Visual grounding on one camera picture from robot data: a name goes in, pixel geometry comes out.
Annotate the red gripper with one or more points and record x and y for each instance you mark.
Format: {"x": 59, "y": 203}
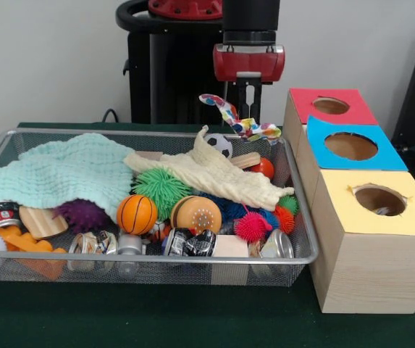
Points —
{"x": 250, "y": 63}

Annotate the colourful polka dot cloth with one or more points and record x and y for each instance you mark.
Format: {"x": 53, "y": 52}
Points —
{"x": 382, "y": 211}
{"x": 243, "y": 125}

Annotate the shallow mesh bin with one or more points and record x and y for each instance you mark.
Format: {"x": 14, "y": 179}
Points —
{"x": 156, "y": 270}

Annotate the wooden box with three holes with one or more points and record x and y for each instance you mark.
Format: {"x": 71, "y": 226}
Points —
{"x": 370, "y": 272}

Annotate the small toy soccer ball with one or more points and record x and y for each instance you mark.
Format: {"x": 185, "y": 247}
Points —
{"x": 221, "y": 143}

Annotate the cream waffle cloth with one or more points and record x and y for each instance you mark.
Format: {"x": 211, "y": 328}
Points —
{"x": 221, "y": 177}

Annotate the hamburger toy ball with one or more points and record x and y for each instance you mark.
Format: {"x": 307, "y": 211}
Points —
{"x": 194, "y": 215}

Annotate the green spiky rubber ball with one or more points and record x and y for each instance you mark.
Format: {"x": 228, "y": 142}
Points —
{"x": 156, "y": 186}

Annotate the crushed silver can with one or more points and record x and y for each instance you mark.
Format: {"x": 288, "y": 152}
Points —
{"x": 281, "y": 246}

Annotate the orange toy basketball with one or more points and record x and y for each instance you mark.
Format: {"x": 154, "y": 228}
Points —
{"x": 136, "y": 214}

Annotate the mint green waffle cloth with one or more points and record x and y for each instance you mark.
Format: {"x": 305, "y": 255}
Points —
{"x": 66, "y": 170}

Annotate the purple spiky rubber ball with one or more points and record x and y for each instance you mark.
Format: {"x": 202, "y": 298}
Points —
{"x": 82, "y": 215}

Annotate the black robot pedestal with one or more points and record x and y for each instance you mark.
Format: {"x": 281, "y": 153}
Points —
{"x": 178, "y": 90}

